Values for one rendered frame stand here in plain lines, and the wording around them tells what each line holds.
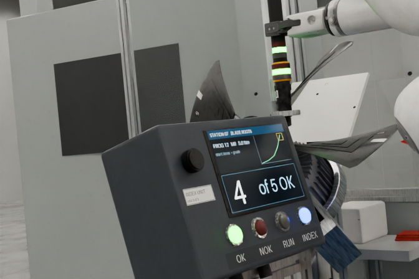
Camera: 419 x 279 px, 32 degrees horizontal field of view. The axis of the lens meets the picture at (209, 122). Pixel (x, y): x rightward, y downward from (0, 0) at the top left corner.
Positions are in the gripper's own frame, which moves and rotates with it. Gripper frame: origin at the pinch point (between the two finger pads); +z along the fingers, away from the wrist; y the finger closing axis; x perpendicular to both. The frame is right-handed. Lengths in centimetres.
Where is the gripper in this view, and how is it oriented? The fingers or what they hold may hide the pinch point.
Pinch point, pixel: (277, 29)
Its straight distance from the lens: 174.7
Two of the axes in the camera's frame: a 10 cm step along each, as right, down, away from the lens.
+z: -7.6, 0.7, 6.5
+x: -0.9, -10.0, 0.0
